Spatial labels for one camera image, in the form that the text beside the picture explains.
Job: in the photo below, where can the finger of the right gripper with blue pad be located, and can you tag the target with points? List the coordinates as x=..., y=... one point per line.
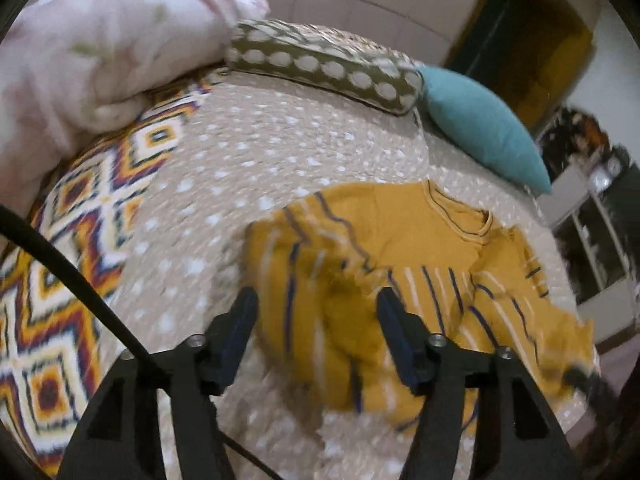
x=594, y=388

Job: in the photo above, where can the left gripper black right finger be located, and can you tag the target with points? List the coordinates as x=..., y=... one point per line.
x=517, y=436

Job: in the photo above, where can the yellow striped knit sweater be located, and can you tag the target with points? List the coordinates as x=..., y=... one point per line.
x=318, y=264

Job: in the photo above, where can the cluttered clothes rack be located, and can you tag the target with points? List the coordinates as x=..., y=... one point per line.
x=574, y=136

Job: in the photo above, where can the wooden bedroom door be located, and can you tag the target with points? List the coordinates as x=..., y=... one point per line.
x=529, y=52

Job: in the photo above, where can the colourful ikat patterned blanket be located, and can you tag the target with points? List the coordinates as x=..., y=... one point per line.
x=86, y=208

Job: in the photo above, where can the white tv cabinet shelf unit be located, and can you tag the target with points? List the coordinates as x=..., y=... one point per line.
x=594, y=219

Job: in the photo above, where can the beige heart quilted bedspread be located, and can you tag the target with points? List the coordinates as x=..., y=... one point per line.
x=256, y=145

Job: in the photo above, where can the pink floral duvet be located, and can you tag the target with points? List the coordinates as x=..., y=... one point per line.
x=74, y=69

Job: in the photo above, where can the olive white patterned bolster pillow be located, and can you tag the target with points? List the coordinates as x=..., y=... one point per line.
x=328, y=59

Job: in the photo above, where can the teal corduroy pillow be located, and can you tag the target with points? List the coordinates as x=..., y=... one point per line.
x=477, y=121

